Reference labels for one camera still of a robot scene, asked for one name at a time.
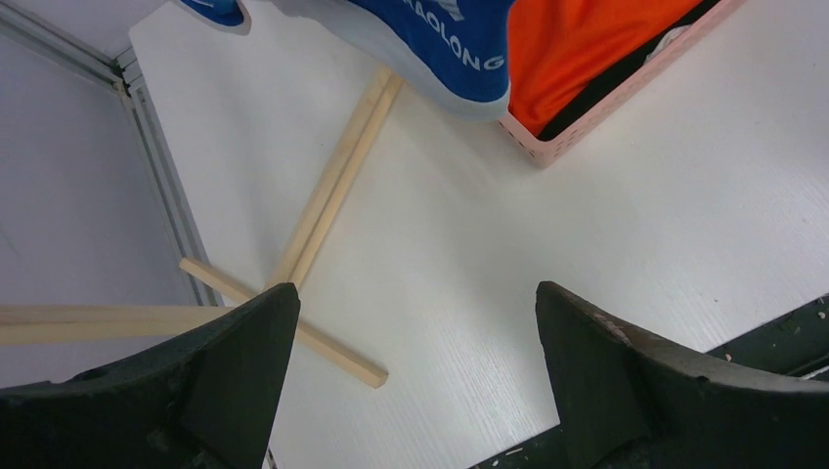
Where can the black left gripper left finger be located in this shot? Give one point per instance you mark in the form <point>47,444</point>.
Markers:
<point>206,398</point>

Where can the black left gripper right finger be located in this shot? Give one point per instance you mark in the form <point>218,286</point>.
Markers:
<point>627,397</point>

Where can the blue white-lettered underwear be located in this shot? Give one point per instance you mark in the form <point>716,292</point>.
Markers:
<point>453,52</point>

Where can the wooden clothes rack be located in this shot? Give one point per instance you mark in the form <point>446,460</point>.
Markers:
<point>49,324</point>

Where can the pink perforated plastic basket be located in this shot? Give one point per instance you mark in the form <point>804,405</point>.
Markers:
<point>544,153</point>

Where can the dark garment under orange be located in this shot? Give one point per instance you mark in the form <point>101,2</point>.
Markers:
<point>616,73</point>

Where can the orange folded garment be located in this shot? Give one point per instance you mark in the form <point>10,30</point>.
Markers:
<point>557,47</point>

